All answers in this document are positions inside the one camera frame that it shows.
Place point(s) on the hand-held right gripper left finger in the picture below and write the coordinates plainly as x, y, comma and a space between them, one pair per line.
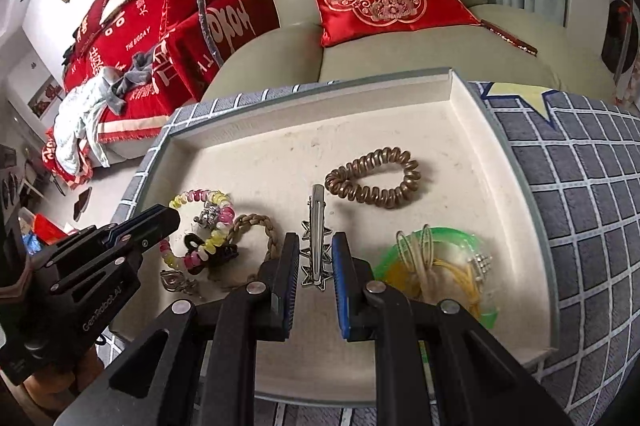
292, 286

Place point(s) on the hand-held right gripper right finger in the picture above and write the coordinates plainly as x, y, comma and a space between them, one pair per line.
341, 286

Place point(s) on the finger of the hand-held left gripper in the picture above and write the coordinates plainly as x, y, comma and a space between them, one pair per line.
157, 226
90, 237

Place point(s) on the black claw hair clip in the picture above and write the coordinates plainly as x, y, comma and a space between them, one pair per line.
192, 244

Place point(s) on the small silver clip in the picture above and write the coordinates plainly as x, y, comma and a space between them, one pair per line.
210, 214

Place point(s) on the silver star hair clip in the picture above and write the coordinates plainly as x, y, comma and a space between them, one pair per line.
316, 226

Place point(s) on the cream looped hair clip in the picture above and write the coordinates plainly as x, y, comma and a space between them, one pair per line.
423, 276

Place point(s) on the beige shallow tray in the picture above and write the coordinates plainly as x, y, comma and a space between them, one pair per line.
280, 146

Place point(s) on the ribbed silver clip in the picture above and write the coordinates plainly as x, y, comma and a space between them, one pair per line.
481, 264

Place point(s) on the person's left hand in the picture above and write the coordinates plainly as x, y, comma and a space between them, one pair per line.
85, 371

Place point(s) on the black slipper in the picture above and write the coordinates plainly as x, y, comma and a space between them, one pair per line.
82, 205

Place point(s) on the red box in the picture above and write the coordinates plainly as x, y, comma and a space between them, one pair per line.
47, 228

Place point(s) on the light blue garment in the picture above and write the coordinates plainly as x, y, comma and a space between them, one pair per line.
80, 121

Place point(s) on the green translucent bangle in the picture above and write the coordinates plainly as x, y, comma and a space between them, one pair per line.
450, 233

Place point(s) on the grey garment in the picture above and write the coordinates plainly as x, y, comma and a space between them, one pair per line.
125, 81

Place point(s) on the red blanket sofa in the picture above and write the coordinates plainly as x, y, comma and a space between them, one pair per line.
140, 26

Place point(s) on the grey grid table cloth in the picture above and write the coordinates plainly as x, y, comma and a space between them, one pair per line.
575, 186

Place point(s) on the red patterned stick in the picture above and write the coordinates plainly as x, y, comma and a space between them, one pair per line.
510, 39

